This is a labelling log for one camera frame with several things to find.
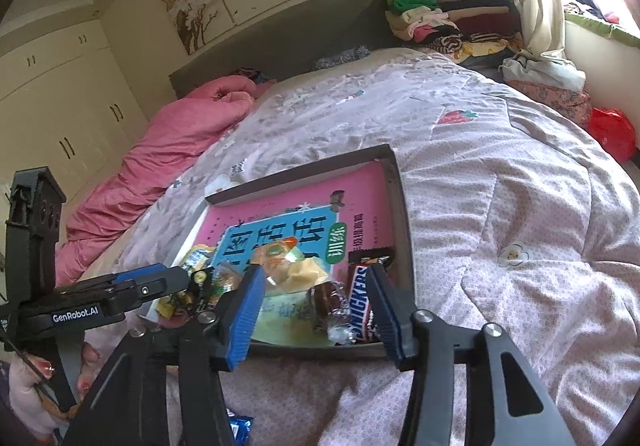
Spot Snickers chocolate bar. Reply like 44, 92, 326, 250
347, 247, 395, 343

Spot pink and blue book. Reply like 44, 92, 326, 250
194, 161, 395, 279

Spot person's left hand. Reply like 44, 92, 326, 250
6, 342, 101, 440

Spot pink blanket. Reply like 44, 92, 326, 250
55, 75, 276, 287

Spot light green pastry pack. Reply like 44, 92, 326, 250
252, 257, 333, 348

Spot blue snack pack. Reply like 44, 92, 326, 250
227, 408, 254, 446

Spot red plastic bag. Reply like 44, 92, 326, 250
588, 108, 637, 164

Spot small dark roll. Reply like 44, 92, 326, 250
307, 280, 356, 345

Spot dark shallow cardboard box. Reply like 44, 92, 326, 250
142, 143, 417, 361

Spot pile of folded clothes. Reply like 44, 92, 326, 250
385, 0, 524, 68

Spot black cartoon snack pack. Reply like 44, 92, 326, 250
155, 267, 222, 321

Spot cream wardrobe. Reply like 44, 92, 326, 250
1, 21, 148, 199

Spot dark grey headboard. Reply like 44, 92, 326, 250
169, 0, 396, 98

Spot floral mauve quilt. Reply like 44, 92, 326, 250
92, 49, 639, 445

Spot clear pack brown rice cakes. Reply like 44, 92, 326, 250
209, 261, 244, 304

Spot yellow Alpenliebe candy pack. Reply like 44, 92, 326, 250
179, 244, 216, 275

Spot orange bread pack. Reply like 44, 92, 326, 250
250, 237, 305, 288

